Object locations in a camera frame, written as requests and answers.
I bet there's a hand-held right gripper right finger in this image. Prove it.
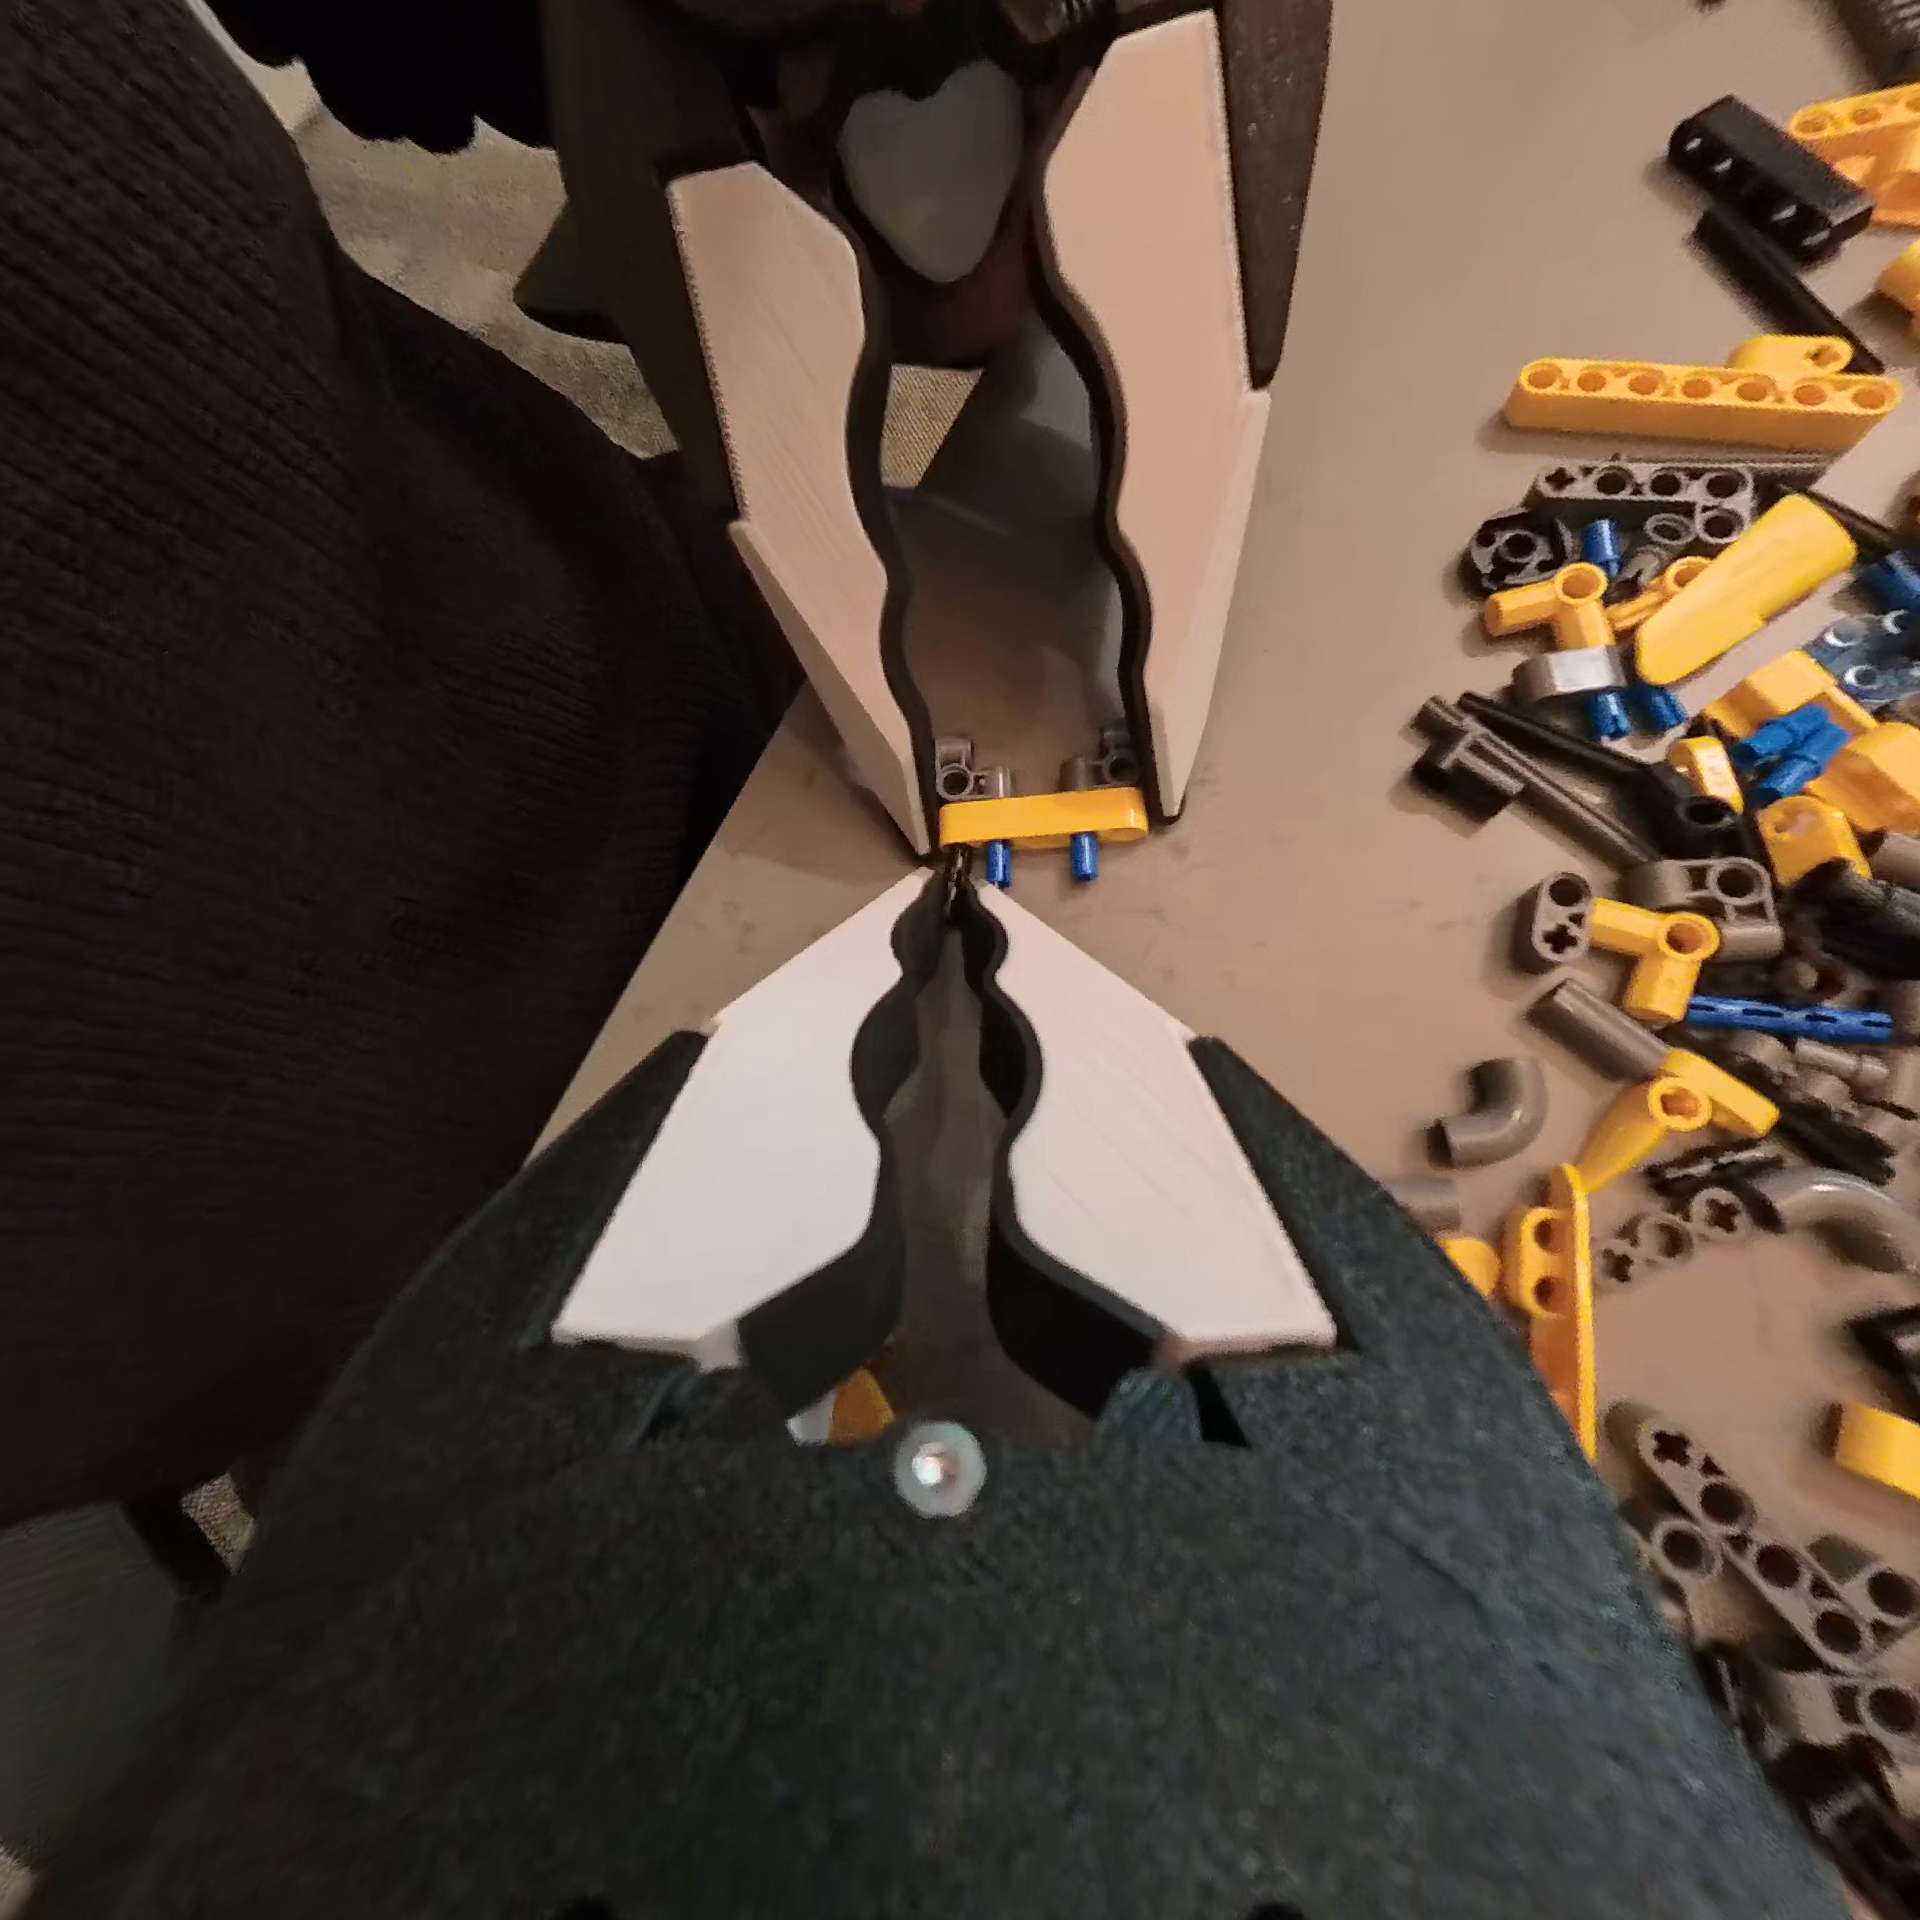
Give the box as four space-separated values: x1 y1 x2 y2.
960 880 1339 1421

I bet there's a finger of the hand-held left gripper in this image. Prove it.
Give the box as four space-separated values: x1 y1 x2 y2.
1032 7 1278 822
666 157 933 855

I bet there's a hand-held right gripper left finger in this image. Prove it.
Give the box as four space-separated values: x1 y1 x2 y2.
551 869 940 1410

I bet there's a yellow beam with blue pins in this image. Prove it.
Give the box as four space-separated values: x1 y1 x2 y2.
929 729 1154 893

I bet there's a person's left hand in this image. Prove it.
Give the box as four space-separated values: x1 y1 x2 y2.
886 226 1051 369

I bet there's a pile of toy building parts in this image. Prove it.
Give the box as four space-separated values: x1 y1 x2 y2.
1380 0 1920 1890

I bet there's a person's dark knit clothing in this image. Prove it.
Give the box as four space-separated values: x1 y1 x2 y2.
0 0 802 1533

